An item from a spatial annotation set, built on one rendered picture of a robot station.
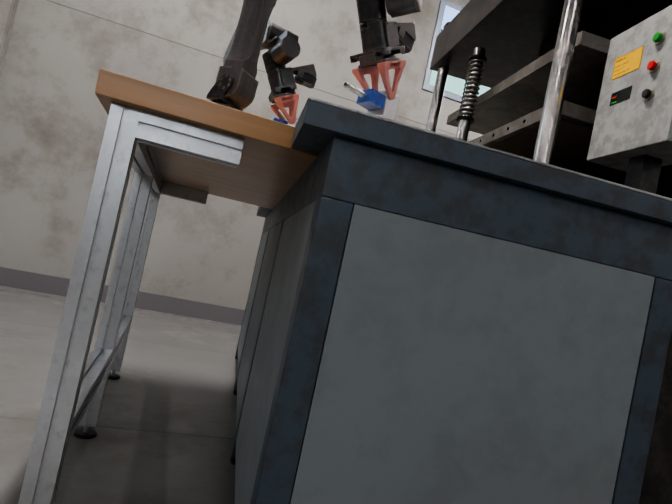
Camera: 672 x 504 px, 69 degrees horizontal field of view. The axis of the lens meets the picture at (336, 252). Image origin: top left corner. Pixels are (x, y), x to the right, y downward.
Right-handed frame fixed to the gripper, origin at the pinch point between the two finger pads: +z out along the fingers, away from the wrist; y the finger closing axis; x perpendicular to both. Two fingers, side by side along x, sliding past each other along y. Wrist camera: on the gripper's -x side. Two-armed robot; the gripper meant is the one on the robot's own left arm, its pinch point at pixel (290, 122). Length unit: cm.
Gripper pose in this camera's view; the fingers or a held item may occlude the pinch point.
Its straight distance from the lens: 144.3
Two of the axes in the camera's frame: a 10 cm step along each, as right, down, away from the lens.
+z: 2.5, 9.6, 1.1
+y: -2.8, -0.4, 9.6
